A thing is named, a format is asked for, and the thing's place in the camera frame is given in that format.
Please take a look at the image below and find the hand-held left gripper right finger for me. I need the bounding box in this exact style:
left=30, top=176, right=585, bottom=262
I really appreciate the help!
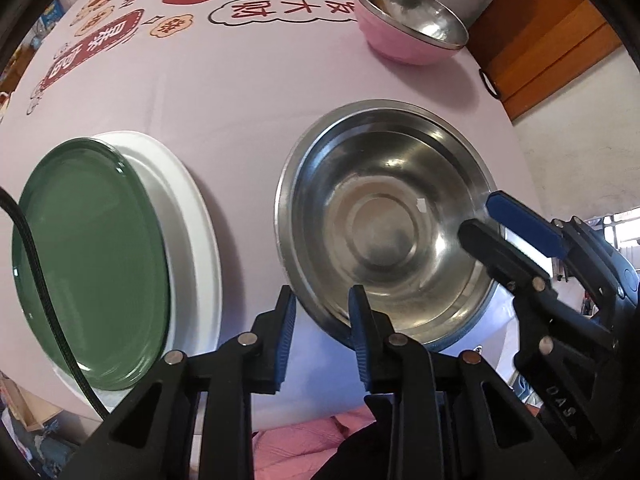
left=347, top=284, right=583, bottom=480

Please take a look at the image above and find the dark cloth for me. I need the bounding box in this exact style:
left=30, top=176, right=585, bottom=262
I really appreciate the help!
left=310, top=420, right=396, bottom=480

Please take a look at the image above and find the pink printed tablecloth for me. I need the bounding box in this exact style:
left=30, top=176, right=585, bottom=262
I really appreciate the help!
left=0, top=0, right=526, bottom=441

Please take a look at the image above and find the large steel bowl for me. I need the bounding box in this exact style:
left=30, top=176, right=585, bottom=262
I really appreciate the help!
left=274, top=100, right=501, bottom=352

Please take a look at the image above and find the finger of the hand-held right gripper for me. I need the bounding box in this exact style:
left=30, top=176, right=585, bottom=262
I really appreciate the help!
left=486, top=190, right=636, bottom=311
left=457, top=218, right=615, bottom=362

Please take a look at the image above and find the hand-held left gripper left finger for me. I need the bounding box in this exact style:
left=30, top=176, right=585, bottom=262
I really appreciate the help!
left=62, top=285, right=298, bottom=480

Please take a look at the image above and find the cardboard box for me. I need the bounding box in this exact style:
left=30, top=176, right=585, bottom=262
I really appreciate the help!
left=0, top=370, right=66, bottom=433

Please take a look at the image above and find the pink steel bowl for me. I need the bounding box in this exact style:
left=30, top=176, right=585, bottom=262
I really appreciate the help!
left=355, top=0, right=470, bottom=66

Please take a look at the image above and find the white plate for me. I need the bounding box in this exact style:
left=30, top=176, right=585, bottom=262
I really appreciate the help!
left=50, top=130, right=223, bottom=408

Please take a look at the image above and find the green plate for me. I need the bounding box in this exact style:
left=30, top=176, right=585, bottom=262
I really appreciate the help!
left=11, top=137, right=171, bottom=392

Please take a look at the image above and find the black cable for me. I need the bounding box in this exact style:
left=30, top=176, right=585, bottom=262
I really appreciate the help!
left=0, top=185, right=108, bottom=418

